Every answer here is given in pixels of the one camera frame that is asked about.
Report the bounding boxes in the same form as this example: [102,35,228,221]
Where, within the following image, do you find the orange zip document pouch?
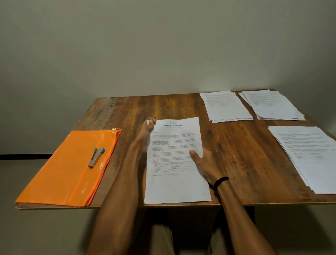
[15,128,122,208]

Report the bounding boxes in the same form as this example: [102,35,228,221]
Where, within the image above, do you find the person's right forearm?
[215,179,277,255]

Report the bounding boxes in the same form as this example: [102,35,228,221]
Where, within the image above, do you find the person's right hand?
[189,147,224,187]

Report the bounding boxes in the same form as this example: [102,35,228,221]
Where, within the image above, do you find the white printed document sheet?
[144,117,212,205]

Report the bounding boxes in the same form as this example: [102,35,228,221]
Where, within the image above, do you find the person's left hand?
[131,117,157,154]

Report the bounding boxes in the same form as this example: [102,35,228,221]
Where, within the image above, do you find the stack of printed papers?
[268,126,336,195]
[238,89,306,121]
[199,91,254,123]

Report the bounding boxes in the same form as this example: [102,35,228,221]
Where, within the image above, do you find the person's left forearm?
[86,147,147,255]

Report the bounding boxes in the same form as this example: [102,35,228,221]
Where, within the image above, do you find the grey and blue stapler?
[88,147,106,169]

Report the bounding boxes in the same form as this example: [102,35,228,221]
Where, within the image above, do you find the person's beige trousers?
[134,223,229,255]

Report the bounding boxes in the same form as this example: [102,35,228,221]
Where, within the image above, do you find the black wristband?
[214,177,229,191]

